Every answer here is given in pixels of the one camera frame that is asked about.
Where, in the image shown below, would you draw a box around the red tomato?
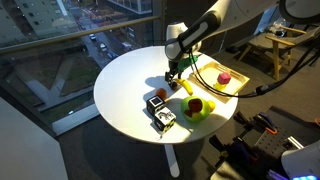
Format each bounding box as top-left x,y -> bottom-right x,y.
184,98 -> 204,118

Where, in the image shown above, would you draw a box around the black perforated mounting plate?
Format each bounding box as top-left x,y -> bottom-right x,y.
209,105 -> 320,180

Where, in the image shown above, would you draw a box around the wooden chair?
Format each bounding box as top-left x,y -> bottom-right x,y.
237,24 -> 320,82

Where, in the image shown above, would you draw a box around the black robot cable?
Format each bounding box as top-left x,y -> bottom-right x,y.
187,33 -> 320,99

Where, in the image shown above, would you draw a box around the pink cube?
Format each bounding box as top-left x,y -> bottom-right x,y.
217,72 -> 232,85

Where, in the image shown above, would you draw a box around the yellow orange toy fruit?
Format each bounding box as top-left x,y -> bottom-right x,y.
206,99 -> 217,113

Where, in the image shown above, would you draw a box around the yellow toy lemon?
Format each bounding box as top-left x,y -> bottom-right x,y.
191,112 -> 205,122

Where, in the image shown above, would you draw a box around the black white blue cube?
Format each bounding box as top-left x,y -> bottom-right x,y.
145,95 -> 167,117

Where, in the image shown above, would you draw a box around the yellow toy banana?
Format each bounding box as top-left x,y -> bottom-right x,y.
175,77 -> 195,97

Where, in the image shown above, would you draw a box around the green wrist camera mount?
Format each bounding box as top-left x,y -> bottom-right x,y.
176,54 -> 199,73

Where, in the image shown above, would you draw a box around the light wooden tray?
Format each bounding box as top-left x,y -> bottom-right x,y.
188,60 -> 251,104

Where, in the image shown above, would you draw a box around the white device with blue lights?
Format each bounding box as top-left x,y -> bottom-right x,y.
280,139 -> 320,180

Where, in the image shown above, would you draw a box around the small orange toy fruit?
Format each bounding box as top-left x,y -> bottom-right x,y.
155,87 -> 168,101

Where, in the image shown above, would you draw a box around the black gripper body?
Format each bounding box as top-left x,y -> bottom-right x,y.
167,59 -> 183,80

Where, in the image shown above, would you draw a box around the window railing bar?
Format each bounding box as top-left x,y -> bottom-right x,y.
0,15 -> 162,56

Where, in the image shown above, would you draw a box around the blue clamp with orange handle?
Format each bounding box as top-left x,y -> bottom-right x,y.
253,112 -> 279,136

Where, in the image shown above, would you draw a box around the black clamp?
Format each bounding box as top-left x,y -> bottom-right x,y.
233,111 -> 256,132

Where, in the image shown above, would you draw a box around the white table base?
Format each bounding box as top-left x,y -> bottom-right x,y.
163,143 -> 181,179

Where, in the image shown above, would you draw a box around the yellow green block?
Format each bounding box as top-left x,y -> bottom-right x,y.
213,81 -> 228,92

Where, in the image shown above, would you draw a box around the black white zebra cube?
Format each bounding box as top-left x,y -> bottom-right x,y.
153,106 -> 177,133

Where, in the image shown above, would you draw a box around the green translucent bowl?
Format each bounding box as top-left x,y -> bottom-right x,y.
180,95 -> 212,124

